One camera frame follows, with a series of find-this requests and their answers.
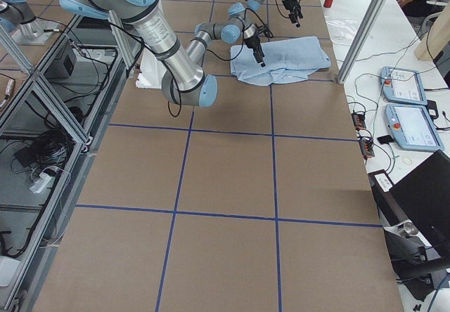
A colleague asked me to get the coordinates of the clear plastic bag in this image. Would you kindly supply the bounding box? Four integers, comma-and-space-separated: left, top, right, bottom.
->
325, 16, 359, 46

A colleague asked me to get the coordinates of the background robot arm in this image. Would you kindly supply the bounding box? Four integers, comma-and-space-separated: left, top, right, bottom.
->
1, 0, 60, 45

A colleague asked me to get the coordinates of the black laptop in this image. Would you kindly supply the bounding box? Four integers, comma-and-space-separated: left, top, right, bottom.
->
390, 150, 449, 256

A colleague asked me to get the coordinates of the black camera stand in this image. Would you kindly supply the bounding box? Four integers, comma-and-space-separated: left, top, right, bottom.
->
368, 170, 449, 301

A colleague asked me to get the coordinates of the upper teach pendant tablet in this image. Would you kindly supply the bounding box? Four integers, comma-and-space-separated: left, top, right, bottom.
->
380, 66, 428, 105

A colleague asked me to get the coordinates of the orange electronics board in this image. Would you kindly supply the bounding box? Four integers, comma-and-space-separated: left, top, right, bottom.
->
351, 112, 375, 160

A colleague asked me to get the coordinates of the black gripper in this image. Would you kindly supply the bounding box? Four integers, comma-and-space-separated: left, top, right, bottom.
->
281, 0, 303, 28
245, 34, 266, 67

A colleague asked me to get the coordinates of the aluminium frame post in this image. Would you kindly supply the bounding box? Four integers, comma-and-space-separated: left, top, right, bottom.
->
337, 0, 386, 84

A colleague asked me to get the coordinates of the white power strip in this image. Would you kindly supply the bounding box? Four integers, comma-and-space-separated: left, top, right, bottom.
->
29, 171, 54, 194

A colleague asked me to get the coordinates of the light blue striped shirt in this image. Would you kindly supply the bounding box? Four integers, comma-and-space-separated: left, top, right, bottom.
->
230, 37, 331, 86

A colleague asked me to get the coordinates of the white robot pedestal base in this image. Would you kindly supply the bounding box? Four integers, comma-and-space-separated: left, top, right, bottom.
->
136, 48, 167, 89

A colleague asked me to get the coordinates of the teach pendant tablet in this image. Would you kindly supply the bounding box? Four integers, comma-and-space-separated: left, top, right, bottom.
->
385, 103, 444, 152
380, 66, 428, 105

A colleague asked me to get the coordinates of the lower teach pendant tablet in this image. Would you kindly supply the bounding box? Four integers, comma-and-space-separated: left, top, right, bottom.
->
385, 103, 444, 152

